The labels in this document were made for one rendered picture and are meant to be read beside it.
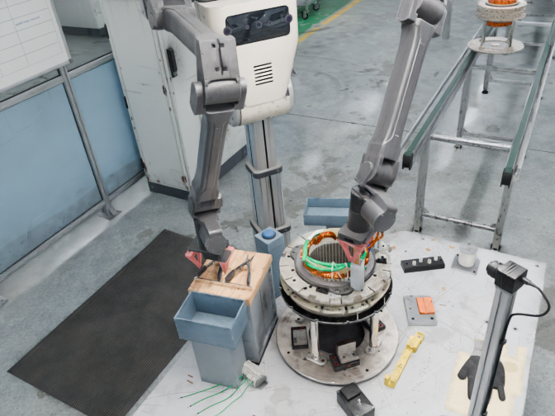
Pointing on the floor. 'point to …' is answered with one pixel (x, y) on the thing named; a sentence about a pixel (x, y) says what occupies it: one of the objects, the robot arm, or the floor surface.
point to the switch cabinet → (161, 100)
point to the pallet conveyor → (516, 152)
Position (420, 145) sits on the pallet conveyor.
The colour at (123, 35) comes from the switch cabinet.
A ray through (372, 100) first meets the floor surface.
